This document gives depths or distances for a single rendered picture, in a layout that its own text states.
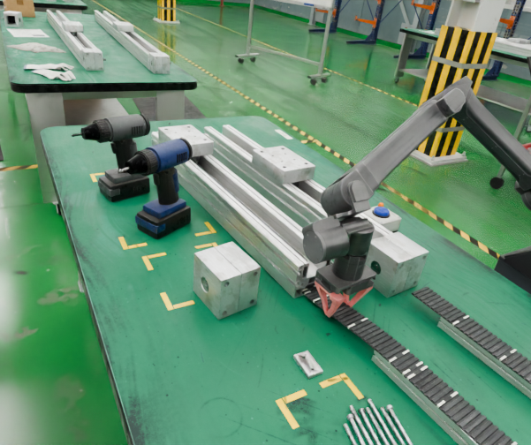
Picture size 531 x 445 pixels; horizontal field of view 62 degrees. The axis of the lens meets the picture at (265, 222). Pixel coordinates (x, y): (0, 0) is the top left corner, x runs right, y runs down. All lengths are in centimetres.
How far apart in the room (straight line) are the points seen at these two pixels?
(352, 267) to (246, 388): 28
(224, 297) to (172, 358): 14
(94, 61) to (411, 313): 215
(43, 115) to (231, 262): 183
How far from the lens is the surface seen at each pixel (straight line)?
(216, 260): 85
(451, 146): 441
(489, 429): 80
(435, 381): 82
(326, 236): 73
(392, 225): 119
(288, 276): 92
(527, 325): 110
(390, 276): 97
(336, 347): 85
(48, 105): 252
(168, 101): 262
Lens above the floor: 137
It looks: 30 degrees down
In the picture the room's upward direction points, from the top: 7 degrees clockwise
